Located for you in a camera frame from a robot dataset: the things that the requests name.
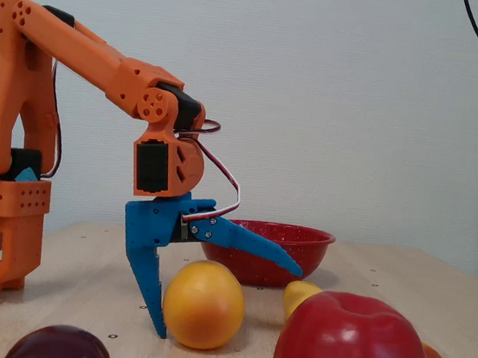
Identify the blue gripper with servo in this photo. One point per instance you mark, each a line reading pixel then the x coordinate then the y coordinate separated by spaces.
pixel 153 221

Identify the orange-yellow toy peach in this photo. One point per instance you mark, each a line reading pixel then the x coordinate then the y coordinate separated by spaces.
pixel 203 305

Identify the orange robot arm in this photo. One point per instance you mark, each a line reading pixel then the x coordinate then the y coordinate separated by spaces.
pixel 84 51

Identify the red speckled bowl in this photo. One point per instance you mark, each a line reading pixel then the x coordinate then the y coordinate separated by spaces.
pixel 253 272

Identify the dark purple toy plum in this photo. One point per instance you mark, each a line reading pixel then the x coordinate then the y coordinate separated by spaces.
pixel 61 349

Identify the red toy apple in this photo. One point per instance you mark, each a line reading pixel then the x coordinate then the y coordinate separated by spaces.
pixel 352 354

